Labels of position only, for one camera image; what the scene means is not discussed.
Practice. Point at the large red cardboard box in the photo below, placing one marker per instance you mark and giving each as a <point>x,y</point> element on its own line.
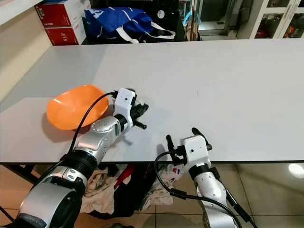
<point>61,14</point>

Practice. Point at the wooden sticks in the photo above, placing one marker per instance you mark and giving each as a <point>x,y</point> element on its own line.
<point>193,21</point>

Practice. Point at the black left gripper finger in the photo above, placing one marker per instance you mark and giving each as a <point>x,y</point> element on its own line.
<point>141,115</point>
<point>144,106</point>

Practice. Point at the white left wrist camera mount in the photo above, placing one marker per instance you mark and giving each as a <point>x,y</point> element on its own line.
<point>125,102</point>

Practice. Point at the thin black rod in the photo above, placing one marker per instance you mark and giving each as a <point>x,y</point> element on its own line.
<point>5,214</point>

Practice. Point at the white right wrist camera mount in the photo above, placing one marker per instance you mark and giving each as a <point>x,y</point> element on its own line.
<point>196,152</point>

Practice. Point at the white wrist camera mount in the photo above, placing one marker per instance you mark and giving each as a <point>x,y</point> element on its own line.
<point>196,152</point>
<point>125,102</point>

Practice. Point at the beige crumpled cloth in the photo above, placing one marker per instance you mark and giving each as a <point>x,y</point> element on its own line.
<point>99,190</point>

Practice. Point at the white glass-door cabinet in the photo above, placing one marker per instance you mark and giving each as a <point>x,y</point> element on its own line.
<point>273,16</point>

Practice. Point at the orange plastic bowl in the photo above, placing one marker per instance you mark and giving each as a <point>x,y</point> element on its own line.
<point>73,108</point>

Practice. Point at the small red cardboard box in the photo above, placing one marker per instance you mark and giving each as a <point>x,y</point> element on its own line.
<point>64,36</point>

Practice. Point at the white crumpled cloth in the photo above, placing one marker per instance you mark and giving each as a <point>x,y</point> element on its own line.
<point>164,187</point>

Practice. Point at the red and black clothing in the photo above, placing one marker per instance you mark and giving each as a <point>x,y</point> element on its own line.
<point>130,190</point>

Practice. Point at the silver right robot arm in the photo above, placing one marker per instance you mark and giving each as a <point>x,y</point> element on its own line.
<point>211,190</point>

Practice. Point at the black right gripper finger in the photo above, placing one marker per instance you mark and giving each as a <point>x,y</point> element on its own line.
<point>170,142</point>
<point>198,133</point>

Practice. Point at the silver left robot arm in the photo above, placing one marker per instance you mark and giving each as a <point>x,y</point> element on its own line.
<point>99,137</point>

